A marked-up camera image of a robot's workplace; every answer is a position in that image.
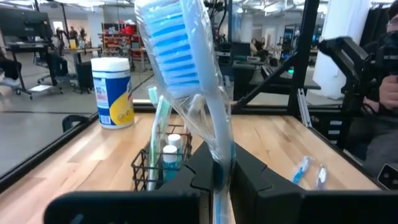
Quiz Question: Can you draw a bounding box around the black wire basket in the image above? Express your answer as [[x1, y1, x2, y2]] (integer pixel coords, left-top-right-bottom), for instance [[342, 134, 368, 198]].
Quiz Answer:
[[131, 124, 193, 192]]

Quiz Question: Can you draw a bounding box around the person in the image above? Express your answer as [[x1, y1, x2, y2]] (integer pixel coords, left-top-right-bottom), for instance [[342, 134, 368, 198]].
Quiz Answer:
[[344, 0, 398, 179], [249, 37, 270, 62], [0, 46, 23, 91]]

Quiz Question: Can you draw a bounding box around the Lysol wipes canister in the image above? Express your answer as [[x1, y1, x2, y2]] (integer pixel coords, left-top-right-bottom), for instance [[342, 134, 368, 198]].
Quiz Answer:
[[90, 57, 136, 130]]

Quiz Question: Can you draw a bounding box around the black corner bracket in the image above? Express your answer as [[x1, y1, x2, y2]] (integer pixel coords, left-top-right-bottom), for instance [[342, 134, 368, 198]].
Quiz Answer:
[[62, 114, 91, 134]]

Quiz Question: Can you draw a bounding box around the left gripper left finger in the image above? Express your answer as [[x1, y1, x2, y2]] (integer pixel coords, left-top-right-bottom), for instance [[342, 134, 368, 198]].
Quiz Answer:
[[43, 141, 215, 224]]

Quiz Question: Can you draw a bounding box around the blue white toothbrush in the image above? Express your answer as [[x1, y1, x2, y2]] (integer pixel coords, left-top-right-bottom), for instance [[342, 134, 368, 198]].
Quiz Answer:
[[134, 0, 238, 224], [291, 155, 314, 186]]

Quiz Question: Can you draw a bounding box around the black computer tower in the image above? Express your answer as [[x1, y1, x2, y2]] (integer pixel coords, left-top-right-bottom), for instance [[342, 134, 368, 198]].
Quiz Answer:
[[75, 60, 95, 93]]

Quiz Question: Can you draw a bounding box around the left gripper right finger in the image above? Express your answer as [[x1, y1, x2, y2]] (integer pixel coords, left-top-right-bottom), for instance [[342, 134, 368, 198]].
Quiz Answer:
[[230, 143, 398, 224]]

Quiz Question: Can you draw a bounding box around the person's hand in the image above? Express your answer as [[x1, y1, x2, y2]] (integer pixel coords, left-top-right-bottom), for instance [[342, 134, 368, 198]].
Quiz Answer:
[[378, 74, 398, 110]]

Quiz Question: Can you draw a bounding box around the purple white wrapped toothbrush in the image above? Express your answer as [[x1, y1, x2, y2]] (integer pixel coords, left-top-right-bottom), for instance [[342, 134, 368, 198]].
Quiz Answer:
[[315, 164, 328, 191]]

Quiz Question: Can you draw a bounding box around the green white toothbrush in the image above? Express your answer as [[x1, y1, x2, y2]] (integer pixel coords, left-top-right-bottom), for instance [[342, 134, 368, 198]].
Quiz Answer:
[[155, 95, 173, 151], [146, 86, 165, 191]]

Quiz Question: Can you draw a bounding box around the black computer monitor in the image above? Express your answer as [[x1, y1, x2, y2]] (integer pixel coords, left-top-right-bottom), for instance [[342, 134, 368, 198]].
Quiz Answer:
[[0, 7, 53, 48]]

